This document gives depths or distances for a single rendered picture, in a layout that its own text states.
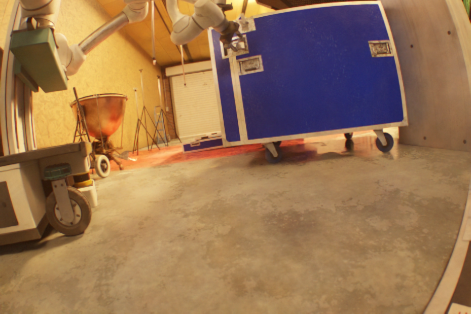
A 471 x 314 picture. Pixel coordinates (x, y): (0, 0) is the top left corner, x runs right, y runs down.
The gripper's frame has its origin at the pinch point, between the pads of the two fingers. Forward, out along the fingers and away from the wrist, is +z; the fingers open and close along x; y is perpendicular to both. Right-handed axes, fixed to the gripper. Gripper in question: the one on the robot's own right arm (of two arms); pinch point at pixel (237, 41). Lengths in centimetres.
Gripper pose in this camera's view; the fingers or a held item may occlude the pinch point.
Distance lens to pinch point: 128.2
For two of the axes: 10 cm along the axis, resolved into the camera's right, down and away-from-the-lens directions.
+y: -8.3, -2.6, 4.9
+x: -3.0, 9.5, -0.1
